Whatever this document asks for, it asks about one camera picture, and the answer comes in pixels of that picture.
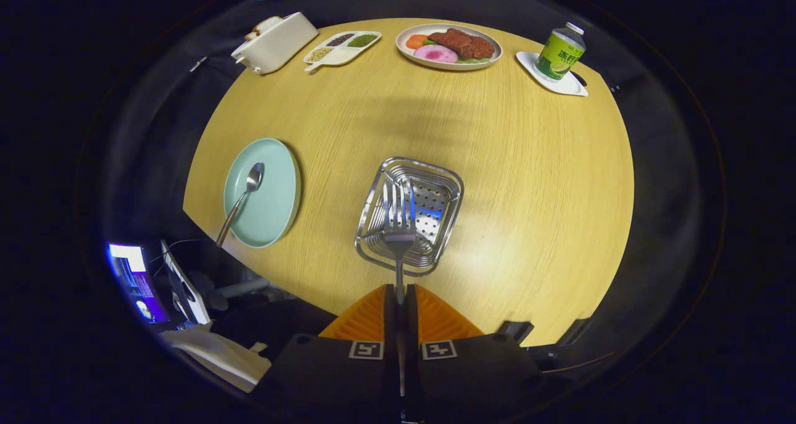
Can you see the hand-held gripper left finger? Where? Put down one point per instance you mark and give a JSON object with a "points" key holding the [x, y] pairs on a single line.
{"points": [[336, 374]]}

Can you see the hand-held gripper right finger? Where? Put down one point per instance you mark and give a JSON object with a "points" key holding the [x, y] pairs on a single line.
{"points": [[472, 374]]}

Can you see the metal fork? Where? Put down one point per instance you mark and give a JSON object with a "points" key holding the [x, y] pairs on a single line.
{"points": [[399, 240]]}

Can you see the metal spoon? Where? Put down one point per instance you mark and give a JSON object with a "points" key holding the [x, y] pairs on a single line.
{"points": [[254, 176]]}

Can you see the black table edge clamp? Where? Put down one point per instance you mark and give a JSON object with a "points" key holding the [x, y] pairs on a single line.
{"points": [[515, 331], [573, 332]]}

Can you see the white crumpled cloth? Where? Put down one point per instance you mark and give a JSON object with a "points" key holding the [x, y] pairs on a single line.
{"points": [[224, 359]]}

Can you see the grey metal tube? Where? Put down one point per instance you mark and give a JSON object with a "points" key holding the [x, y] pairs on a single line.
{"points": [[242, 288]]}

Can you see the white laptop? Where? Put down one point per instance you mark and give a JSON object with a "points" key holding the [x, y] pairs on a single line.
{"points": [[186, 293]]}

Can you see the perforated metal basket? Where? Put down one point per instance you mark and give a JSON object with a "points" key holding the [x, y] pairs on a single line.
{"points": [[435, 206]]}

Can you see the light green plate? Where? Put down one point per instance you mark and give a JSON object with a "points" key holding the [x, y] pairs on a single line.
{"points": [[273, 194]]}

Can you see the lit computer monitor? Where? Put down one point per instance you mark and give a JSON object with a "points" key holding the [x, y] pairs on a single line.
{"points": [[138, 281]]}

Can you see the white square coaster tray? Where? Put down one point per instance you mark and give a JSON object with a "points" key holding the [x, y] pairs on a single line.
{"points": [[569, 87]]}

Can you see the green lettuce leaf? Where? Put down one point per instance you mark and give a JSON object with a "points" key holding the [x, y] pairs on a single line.
{"points": [[476, 60]]}

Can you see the white divided dish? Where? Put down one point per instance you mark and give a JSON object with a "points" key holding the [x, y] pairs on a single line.
{"points": [[342, 55]]}

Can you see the pile of yellow soybeans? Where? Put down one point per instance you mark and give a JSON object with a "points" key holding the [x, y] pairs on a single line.
{"points": [[319, 54]]}

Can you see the pink round food slice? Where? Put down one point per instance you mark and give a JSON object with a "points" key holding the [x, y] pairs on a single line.
{"points": [[435, 53]]}

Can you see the white round food plate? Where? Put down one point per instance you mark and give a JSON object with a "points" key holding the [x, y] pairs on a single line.
{"points": [[407, 54]]}

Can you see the brown meat pieces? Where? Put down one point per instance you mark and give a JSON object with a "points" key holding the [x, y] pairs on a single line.
{"points": [[463, 43]]}

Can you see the green label drink bottle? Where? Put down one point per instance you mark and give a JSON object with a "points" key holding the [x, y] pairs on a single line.
{"points": [[559, 54]]}

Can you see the pile of dark red beans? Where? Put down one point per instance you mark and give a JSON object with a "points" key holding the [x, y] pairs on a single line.
{"points": [[341, 39]]}

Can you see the pile of green beans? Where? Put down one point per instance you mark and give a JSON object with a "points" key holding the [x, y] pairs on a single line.
{"points": [[362, 40]]}

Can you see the white toaster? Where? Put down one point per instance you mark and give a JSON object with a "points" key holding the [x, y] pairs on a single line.
{"points": [[280, 41]]}

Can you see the orange carrot slice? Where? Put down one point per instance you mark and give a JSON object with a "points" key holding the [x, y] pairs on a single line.
{"points": [[415, 41]]}

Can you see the white cloth clip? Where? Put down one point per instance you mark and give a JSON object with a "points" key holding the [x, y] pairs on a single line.
{"points": [[199, 63]]}

